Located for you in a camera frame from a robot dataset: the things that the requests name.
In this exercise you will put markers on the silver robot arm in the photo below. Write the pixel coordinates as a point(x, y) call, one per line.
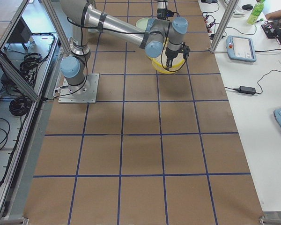
point(162, 13)
point(160, 36)

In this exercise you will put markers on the green drink bottle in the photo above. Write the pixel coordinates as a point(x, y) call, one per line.
point(256, 11)

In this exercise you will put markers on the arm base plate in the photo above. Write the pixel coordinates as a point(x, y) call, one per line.
point(84, 93)

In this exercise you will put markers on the black power adapter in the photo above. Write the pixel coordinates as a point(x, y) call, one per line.
point(246, 90)

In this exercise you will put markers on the teach pendant tablet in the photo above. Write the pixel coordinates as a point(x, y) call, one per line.
point(240, 48)

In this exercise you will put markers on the pale green plate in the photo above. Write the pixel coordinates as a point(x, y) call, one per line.
point(142, 23)

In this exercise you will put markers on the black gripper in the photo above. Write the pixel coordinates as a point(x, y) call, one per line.
point(171, 55)

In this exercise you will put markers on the yellow rimmed bamboo steamer tray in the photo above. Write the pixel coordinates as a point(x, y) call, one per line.
point(160, 63)

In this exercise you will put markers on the aluminium frame post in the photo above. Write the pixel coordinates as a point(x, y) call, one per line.
point(223, 24)

